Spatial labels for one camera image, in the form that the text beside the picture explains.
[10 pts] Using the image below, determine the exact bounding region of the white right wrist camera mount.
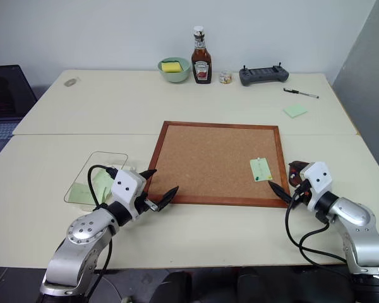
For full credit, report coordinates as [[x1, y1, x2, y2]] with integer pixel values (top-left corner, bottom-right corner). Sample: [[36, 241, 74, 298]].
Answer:
[[298, 161, 333, 213]]

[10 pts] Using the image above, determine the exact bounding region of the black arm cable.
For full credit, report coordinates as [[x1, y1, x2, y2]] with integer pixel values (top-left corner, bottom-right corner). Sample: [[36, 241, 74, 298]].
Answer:
[[87, 164, 118, 211], [285, 182, 349, 264]]

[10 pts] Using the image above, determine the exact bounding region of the yellow sponge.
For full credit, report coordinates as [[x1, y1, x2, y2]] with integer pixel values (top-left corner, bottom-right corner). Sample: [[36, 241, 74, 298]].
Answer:
[[161, 61, 183, 74]]

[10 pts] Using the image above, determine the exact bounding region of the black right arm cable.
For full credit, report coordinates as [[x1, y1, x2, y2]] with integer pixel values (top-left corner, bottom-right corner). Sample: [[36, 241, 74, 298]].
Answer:
[[285, 182, 349, 264]]

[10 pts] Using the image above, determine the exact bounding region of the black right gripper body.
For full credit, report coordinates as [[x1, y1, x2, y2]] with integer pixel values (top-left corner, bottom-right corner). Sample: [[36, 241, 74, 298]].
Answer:
[[287, 160, 311, 205]]

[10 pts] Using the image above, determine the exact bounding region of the grey remote controller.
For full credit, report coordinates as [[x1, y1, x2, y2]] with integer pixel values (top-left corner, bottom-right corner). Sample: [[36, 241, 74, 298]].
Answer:
[[238, 62, 290, 87]]

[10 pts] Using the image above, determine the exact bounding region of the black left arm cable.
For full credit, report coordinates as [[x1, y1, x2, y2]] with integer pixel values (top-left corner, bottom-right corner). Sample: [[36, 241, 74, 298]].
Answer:
[[87, 164, 118, 211]]

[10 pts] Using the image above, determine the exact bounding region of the light green bowl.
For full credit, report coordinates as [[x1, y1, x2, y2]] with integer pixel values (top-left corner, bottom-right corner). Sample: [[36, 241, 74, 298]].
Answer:
[[157, 57, 191, 84]]

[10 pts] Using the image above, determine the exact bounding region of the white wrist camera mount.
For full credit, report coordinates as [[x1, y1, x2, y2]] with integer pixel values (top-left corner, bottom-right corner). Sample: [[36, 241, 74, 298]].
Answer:
[[110, 169, 147, 220], [298, 161, 333, 213]]

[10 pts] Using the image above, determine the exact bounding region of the clear plastic tray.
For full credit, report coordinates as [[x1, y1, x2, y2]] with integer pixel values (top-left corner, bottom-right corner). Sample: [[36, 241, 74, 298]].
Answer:
[[63, 151, 129, 206]]

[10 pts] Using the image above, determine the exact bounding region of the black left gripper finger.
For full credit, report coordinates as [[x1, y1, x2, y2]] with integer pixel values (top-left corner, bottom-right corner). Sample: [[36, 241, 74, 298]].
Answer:
[[157, 186, 180, 212], [138, 169, 158, 182]]

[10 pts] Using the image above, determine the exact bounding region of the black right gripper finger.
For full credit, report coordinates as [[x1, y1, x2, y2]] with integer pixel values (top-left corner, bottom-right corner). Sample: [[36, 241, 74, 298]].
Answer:
[[267, 180, 293, 205]]

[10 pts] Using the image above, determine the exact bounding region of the wood-framed cork board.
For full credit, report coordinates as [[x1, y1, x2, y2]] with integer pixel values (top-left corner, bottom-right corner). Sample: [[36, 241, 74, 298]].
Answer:
[[144, 121, 291, 209]]

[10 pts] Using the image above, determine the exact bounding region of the dark laptop computer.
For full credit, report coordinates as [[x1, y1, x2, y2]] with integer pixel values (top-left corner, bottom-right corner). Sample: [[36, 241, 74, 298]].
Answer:
[[0, 64, 39, 162]]

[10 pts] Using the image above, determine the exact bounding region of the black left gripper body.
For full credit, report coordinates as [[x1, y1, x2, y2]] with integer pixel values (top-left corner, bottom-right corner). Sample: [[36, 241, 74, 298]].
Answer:
[[133, 175, 160, 218]]

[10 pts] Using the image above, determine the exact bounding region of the black and silver pen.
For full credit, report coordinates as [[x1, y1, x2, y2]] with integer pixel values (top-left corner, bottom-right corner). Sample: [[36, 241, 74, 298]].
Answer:
[[283, 87, 320, 100]]

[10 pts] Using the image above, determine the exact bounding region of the green sticky note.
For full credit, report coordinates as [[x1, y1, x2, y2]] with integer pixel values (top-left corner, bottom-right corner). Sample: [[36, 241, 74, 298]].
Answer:
[[250, 157, 272, 182]]

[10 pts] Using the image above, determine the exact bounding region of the ketchup bottle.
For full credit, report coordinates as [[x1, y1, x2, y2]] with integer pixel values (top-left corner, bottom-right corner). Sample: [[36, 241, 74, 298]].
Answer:
[[191, 25, 214, 85]]

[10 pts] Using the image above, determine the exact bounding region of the green sticky note pad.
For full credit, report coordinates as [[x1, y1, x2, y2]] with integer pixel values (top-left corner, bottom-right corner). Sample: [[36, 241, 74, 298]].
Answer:
[[282, 104, 308, 119]]

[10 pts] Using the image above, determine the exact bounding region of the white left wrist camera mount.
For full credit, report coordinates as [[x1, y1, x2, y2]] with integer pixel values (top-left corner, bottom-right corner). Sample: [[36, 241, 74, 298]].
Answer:
[[110, 169, 147, 220]]

